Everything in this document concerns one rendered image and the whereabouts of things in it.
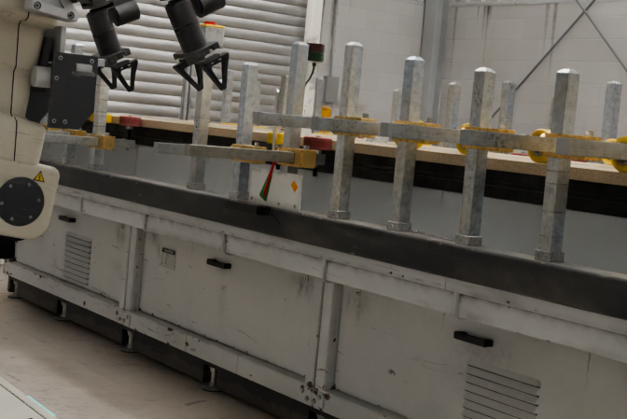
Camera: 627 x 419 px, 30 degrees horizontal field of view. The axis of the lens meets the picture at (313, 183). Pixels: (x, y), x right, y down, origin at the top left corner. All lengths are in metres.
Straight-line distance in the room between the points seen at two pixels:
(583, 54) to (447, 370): 9.18
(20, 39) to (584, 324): 1.31
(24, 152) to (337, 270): 0.97
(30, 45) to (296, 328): 1.48
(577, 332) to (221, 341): 1.80
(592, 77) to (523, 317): 9.49
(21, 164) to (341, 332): 1.30
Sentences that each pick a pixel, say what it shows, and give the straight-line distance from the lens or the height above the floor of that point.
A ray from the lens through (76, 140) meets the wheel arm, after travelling 4.28.
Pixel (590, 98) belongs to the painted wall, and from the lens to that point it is 12.01.
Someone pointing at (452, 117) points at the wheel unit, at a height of 1.01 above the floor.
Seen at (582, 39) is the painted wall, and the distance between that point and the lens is 12.17.
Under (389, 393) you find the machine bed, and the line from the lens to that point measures 3.31.
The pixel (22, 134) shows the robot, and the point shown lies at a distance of 2.52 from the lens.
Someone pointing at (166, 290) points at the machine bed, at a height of 0.28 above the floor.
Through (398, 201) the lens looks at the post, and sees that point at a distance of 2.87.
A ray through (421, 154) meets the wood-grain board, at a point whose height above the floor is 0.89.
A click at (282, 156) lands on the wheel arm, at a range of 3.21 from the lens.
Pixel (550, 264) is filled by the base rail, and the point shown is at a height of 0.70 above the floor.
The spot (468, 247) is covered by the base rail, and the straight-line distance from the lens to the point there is 2.66.
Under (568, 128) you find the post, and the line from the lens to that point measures 2.51.
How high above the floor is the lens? 0.95
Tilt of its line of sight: 3 degrees down
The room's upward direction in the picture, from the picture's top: 5 degrees clockwise
